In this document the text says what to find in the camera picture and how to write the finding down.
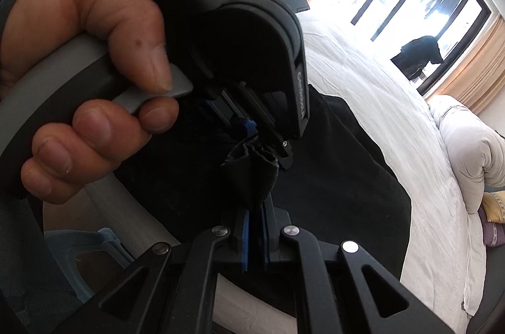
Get black garment by window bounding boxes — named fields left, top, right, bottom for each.
left=390, top=36, right=443, bottom=80

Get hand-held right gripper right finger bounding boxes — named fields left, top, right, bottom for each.
left=258, top=196, right=454, bottom=334

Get blue plastic stool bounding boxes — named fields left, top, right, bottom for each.
left=43, top=227, right=137, bottom=303

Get beige curtain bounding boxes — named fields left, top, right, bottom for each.
left=424, top=16, right=505, bottom=114

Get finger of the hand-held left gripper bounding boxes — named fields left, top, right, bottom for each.
left=232, top=79, right=294, bottom=170
left=203, top=91, right=260, bottom=140

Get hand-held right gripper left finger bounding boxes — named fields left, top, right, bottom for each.
left=51, top=208, right=261, bottom=334

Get black pants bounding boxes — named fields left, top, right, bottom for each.
left=114, top=82, right=413, bottom=279

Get white rolled duvet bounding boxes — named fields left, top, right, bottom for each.
left=428, top=94, right=505, bottom=216

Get yellow pillow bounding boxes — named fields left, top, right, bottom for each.
left=480, top=190, right=505, bottom=222

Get bed with white sheet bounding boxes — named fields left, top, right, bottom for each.
left=39, top=9, right=505, bottom=334

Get person's left hand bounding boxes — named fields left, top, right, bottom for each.
left=0, top=0, right=180, bottom=205

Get purple pillow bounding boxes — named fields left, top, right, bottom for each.
left=477, top=212, right=505, bottom=248

